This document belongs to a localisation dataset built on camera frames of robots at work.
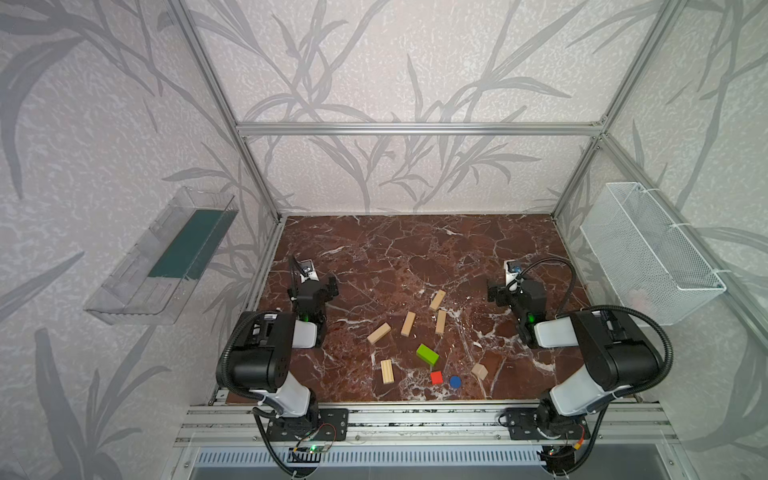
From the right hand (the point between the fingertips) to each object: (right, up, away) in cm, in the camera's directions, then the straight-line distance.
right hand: (505, 268), depth 96 cm
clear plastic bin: (-87, 0, -32) cm, 93 cm away
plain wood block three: (-22, -16, -4) cm, 27 cm away
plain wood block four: (-41, -19, -7) cm, 46 cm away
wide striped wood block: (-37, -27, -14) cm, 48 cm away
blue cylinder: (-19, -30, -15) cm, 38 cm away
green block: (-26, -23, -12) cm, 37 cm away
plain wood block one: (-23, -12, 0) cm, 26 cm away
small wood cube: (-12, -27, -14) cm, 33 cm away
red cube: (-24, -29, -14) cm, 40 cm away
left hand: (-61, +1, -2) cm, 61 cm away
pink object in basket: (+25, -6, -22) cm, 34 cm away
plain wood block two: (-32, -17, -4) cm, 36 cm away
